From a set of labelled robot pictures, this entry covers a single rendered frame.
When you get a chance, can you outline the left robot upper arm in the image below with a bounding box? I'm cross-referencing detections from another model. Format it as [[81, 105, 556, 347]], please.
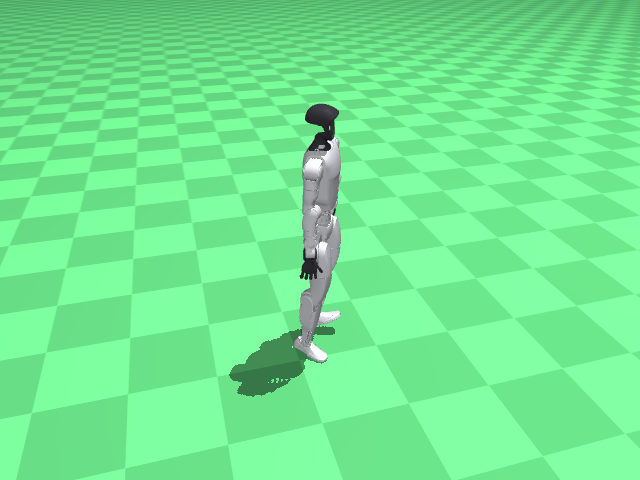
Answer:
[[333, 137, 341, 184]]

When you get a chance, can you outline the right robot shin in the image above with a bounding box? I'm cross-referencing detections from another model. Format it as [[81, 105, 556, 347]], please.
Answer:
[[299, 294, 322, 347]]

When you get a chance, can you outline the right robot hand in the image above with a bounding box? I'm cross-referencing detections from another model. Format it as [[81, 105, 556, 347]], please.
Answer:
[[300, 248, 323, 280]]

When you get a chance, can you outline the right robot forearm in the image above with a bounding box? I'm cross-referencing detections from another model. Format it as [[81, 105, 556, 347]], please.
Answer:
[[302, 209, 318, 258]]

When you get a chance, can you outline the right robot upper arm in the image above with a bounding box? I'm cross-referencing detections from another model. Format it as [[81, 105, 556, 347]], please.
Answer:
[[302, 158, 324, 221]]

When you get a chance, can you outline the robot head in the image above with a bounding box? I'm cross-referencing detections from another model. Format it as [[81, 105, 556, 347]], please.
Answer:
[[305, 104, 339, 151]]

